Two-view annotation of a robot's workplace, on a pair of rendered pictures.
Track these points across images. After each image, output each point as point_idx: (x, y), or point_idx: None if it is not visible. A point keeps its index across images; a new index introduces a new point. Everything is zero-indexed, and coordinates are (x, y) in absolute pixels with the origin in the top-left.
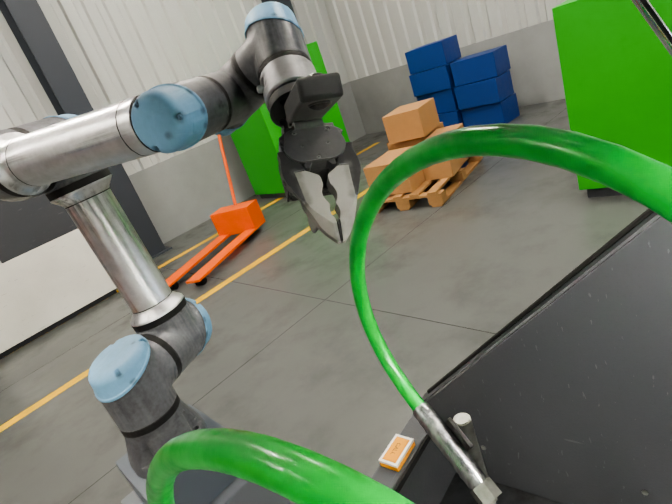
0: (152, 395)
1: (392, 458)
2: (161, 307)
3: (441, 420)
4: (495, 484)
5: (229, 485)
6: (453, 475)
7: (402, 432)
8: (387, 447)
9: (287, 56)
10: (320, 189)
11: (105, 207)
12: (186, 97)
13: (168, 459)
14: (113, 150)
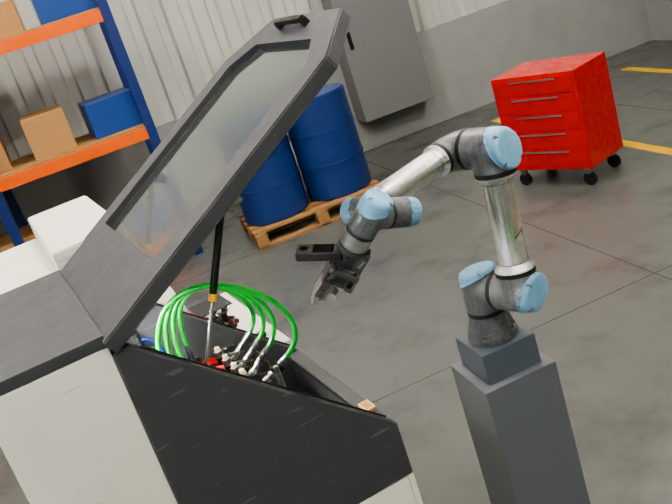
0: (467, 301)
1: (362, 403)
2: (498, 268)
3: (279, 362)
4: (265, 380)
5: (481, 379)
6: None
7: (378, 410)
8: (370, 402)
9: (345, 226)
10: (318, 282)
11: (486, 195)
12: (345, 211)
13: None
14: None
